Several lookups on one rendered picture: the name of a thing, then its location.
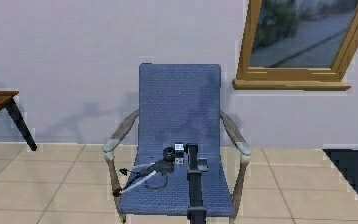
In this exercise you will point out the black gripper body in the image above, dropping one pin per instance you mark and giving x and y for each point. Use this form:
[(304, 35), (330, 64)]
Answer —
[(168, 154)]

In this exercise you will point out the brown table with black legs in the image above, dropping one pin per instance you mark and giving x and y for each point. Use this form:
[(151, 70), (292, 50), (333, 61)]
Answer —
[(0, 100)]

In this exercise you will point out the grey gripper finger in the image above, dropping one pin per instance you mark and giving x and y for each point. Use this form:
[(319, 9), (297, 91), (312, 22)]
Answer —
[(138, 167), (137, 183)]

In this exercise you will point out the wooden framed window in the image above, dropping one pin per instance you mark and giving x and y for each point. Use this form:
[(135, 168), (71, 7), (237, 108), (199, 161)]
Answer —
[(287, 75)]

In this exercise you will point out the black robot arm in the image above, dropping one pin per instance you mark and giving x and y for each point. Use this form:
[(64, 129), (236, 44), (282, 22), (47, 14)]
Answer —
[(196, 186)]

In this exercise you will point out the blue chair with grey armrests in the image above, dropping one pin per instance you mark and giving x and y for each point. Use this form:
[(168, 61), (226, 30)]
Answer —
[(178, 110)]

